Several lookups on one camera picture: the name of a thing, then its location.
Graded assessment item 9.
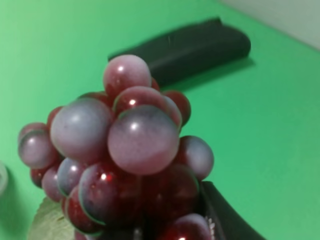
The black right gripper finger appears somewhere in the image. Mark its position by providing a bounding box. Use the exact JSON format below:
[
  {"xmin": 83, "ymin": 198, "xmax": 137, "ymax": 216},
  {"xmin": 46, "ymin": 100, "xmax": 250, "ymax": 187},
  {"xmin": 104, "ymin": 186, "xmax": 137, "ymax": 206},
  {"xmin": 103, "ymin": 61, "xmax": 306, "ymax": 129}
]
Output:
[{"xmin": 198, "ymin": 181, "xmax": 265, "ymax": 240}]

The red artificial grape bunch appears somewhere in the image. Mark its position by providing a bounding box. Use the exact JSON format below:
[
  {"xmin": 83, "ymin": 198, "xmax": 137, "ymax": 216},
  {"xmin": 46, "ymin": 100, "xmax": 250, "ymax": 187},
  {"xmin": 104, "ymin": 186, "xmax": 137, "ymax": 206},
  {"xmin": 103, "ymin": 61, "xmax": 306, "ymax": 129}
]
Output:
[{"xmin": 17, "ymin": 55, "xmax": 219, "ymax": 240}]

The green tablecloth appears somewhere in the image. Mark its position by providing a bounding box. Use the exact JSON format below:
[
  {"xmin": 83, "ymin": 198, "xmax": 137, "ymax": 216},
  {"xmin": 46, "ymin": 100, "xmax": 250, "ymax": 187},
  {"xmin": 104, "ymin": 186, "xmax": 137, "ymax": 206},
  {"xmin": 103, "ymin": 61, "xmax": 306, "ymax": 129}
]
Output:
[{"xmin": 0, "ymin": 0, "xmax": 320, "ymax": 240}]

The black foam wrist rest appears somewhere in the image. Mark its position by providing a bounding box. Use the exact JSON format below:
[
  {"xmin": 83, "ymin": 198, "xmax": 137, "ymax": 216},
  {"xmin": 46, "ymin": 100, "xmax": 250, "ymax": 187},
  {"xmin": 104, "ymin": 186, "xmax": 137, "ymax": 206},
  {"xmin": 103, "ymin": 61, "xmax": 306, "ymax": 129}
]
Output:
[{"xmin": 108, "ymin": 17, "xmax": 252, "ymax": 88}]

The white bottle with brush cap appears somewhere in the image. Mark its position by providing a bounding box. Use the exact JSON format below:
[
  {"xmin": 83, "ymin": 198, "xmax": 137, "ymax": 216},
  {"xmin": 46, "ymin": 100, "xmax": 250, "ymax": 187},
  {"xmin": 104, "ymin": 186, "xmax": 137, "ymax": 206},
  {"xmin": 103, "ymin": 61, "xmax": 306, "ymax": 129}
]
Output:
[{"xmin": 0, "ymin": 162, "xmax": 8, "ymax": 196}]

